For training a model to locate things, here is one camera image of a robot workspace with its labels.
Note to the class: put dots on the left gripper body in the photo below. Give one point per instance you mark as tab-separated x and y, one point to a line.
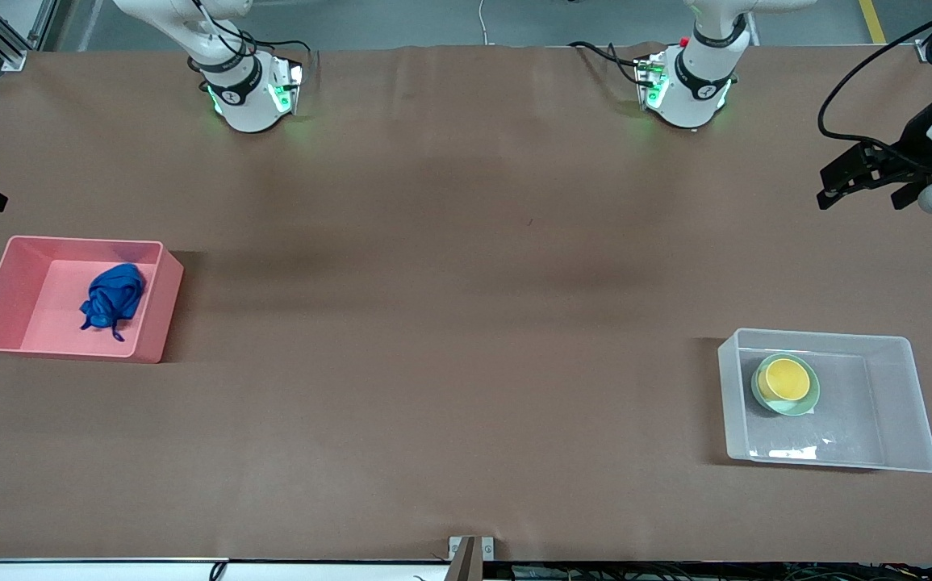
915	148

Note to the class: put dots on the blue cloth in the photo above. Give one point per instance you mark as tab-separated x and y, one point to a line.
114	298

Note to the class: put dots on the yellow cup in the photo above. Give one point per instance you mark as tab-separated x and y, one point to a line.
787	378

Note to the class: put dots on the mint green bowl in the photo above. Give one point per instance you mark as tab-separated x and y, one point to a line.
788	407

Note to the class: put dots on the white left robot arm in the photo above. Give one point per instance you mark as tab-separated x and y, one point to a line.
691	97

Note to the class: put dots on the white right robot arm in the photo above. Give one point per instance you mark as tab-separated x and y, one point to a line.
248	105

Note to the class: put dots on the clear plastic box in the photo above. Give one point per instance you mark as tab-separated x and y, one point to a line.
901	420

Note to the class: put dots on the pink plastic bin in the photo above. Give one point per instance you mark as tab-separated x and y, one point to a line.
38	307

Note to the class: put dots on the base connector panel green light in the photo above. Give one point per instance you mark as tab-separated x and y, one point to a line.
651	81

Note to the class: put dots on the brown table cover sheet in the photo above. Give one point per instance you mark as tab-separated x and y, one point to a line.
466	363

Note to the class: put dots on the small metal corner bracket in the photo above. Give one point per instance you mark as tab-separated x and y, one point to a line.
929	51

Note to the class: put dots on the white table edge rail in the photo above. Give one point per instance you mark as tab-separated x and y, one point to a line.
110	571

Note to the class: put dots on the metal table edge bracket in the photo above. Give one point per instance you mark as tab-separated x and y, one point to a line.
466	557

